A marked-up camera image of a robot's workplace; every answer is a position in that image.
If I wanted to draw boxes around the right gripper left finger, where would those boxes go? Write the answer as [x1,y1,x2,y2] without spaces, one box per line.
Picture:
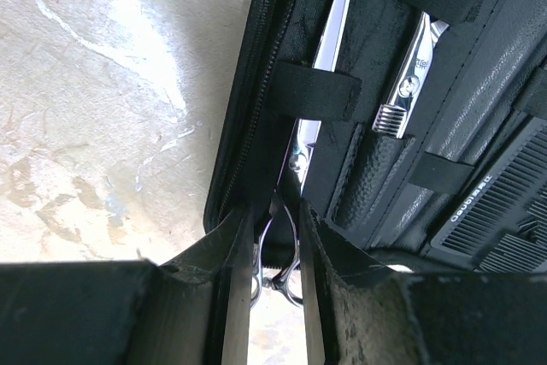
[1,206,254,364]

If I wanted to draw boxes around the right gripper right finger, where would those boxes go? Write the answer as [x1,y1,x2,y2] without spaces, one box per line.
[299,201,546,364]

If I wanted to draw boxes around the silver scissors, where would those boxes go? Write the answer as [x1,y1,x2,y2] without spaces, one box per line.
[250,0,350,307]
[371,0,544,140]

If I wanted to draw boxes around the black hair comb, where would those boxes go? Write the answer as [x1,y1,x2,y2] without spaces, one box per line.
[422,118,546,274]

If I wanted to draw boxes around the black zip tool case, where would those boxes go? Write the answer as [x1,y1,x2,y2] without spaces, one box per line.
[203,0,546,273]

